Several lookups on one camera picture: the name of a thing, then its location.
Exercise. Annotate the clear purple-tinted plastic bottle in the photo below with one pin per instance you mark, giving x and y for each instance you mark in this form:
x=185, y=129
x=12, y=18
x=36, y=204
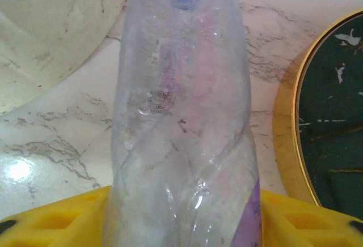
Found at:
x=181, y=116

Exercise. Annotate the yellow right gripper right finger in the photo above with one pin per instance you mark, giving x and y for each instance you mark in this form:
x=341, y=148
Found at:
x=306, y=224

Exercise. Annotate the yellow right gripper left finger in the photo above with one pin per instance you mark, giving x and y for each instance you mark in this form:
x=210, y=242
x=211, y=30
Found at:
x=51, y=224

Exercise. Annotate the white plastic bin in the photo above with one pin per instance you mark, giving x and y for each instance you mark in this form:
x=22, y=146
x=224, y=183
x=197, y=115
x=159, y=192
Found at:
x=42, y=31

